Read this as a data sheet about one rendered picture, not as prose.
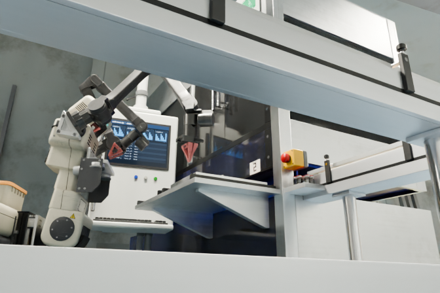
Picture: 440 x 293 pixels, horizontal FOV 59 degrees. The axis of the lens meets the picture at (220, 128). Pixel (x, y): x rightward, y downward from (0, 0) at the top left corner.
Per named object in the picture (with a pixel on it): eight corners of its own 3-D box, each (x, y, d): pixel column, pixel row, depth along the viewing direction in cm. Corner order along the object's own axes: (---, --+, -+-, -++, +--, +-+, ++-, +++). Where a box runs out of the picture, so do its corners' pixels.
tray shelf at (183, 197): (215, 217, 222) (215, 213, 223) (295, 195, 166) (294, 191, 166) (134, 209, 200) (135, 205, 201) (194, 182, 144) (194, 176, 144)
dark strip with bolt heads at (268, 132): (267, 167, 175) (262, 21, 205) (274, 165, 171) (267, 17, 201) (265, 167, 175) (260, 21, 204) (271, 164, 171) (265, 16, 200)
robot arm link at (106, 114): (86, 118, 181) (82, 110, 177) (106, 108, 184) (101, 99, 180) (93, 129, 175) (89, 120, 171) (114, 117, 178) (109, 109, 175)
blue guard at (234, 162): (134, 220, 328) (135, 198, 335) (273, 165, 171) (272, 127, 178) (133, 220, 328) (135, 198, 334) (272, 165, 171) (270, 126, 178)
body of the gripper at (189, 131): (204, 142, 160) (204, 126, 162) (181, 138, 155) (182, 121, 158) (196, 147, 165) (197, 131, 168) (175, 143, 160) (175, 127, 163)
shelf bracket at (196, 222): (209, 238, 207) (210, 214, 212) (212, 238, 204) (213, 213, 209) (149, 234, 191) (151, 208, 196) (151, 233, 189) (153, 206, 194)
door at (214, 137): (189, 167, 252) (192, 86, 274) (225, 146, 215) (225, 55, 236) (188, 167, 252) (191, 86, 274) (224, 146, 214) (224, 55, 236)
